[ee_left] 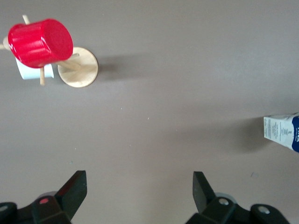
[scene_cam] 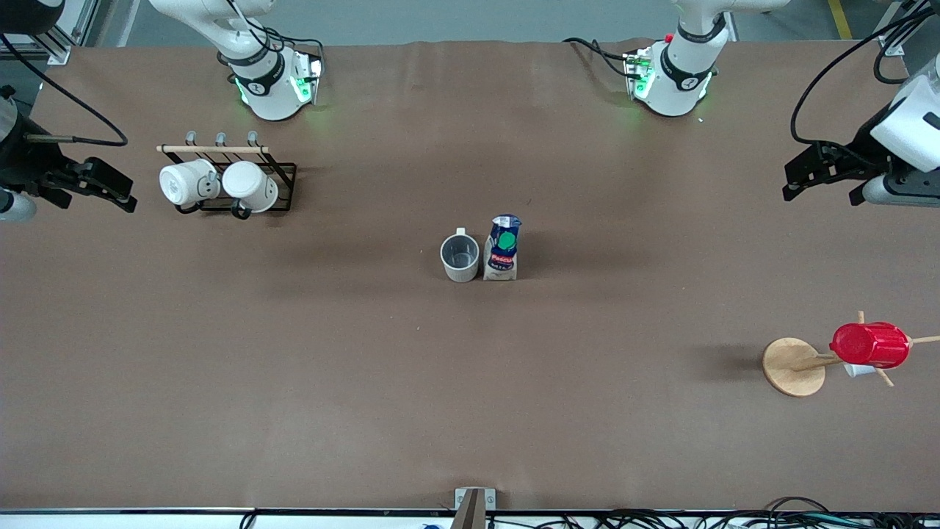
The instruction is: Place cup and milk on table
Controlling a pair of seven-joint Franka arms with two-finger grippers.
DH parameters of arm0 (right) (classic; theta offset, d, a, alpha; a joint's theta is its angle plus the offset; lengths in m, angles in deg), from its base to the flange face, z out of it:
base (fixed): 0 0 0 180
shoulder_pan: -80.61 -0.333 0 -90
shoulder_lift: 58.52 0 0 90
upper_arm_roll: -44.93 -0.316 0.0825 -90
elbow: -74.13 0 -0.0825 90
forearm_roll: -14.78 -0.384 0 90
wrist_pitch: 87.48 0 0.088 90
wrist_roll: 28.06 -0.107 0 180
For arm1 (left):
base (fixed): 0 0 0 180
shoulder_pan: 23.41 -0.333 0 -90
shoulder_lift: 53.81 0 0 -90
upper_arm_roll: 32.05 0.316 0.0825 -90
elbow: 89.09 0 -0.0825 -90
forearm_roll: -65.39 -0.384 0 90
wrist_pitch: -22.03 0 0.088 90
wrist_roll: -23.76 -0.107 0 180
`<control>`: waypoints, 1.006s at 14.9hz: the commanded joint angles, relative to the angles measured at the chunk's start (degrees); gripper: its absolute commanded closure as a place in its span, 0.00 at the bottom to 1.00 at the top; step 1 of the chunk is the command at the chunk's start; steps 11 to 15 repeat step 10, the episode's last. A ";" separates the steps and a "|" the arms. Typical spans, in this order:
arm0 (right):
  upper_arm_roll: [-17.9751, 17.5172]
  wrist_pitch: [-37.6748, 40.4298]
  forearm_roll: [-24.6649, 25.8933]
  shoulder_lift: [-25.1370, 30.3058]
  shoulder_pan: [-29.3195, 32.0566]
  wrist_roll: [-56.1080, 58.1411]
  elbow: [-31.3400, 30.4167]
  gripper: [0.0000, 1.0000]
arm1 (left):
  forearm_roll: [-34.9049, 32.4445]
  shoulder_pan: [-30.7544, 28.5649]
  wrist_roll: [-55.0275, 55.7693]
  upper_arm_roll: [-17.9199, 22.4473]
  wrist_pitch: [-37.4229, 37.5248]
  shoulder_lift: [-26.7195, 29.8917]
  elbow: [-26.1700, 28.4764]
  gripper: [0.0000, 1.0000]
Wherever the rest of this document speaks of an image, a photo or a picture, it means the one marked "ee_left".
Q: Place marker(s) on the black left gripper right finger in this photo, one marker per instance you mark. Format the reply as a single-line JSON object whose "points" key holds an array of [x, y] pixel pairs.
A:
{"points": [[205, 198]]}

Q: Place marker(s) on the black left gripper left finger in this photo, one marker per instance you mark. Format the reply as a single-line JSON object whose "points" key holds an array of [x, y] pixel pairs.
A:
{"points": [[70, 196]]}

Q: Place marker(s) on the blue white milk carton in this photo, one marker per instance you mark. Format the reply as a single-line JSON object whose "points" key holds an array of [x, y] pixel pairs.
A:
{"points": [[286, 131]]}

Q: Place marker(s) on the wooden mug tree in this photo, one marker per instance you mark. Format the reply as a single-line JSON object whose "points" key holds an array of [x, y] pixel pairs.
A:
{"points": [[80, 72]]}

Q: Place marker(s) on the red plastic cup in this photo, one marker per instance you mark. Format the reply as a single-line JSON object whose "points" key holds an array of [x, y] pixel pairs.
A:
{"points": [[39, 43]]}

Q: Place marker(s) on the small white cup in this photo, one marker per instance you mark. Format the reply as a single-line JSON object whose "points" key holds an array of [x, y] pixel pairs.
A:
{"points": [[30, 73]]}

